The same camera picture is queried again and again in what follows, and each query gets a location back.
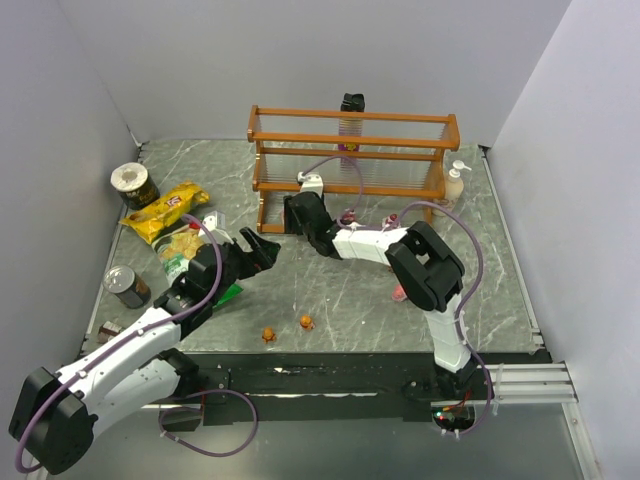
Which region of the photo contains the dark soda can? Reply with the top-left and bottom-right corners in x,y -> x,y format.
103,265 -> 151,309

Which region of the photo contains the orange wooden shelf rack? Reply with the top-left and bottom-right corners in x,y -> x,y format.
247,105 -> 461,234

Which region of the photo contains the orange bear toy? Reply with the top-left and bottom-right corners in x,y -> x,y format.
262,327 -> 277,344
299,315 -> 315,330

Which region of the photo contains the black paper cup white lid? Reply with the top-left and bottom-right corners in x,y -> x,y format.
110,162 -> 160,210

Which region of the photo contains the orange bear toy front left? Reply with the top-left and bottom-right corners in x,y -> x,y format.
262,327 -> 277,344

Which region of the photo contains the yellow chips bag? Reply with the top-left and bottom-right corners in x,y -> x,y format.
120,181 -> 210,244

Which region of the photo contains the small electronics board with leds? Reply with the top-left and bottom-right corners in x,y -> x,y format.
431,402 -> 477,441

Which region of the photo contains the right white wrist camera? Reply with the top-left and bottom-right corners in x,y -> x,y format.
297,172 -> 324,199

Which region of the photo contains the beige lotion pump bottle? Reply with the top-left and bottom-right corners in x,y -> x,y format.
434,160 -> 471,211

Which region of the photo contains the green Chuba chips bag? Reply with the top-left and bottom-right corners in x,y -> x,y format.
151,219 -> 244,304

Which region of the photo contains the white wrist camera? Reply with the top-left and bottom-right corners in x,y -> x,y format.
297,172 -> 324,199
200,211 -> 233,245

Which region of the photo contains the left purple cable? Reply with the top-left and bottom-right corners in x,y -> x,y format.
13,213 -> 224,474

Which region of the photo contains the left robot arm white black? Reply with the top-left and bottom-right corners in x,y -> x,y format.
9,228 -> 280,474

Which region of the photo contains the pink bear strawberry hat toy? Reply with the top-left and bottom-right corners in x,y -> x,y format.
340,210 -> 356,227

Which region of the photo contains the orange bear toy middle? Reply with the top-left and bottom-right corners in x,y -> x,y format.
299,315 -> 315,330

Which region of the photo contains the brown chocolate bar wrapper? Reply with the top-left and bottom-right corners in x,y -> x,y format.
97,321 -> 124,344

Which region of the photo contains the purple spray can black cap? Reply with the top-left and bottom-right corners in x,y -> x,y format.
338,93 -> 365,154

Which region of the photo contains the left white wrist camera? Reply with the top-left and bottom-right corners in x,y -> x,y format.
200,211 -> 233,245

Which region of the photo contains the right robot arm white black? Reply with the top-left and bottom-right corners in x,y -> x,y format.
283,191 -> 477,397

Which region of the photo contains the purple cable loop front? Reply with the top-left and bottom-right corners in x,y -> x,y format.
158,389 -> 259,457

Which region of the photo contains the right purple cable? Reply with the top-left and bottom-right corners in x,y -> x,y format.
304,155 -> 496,436

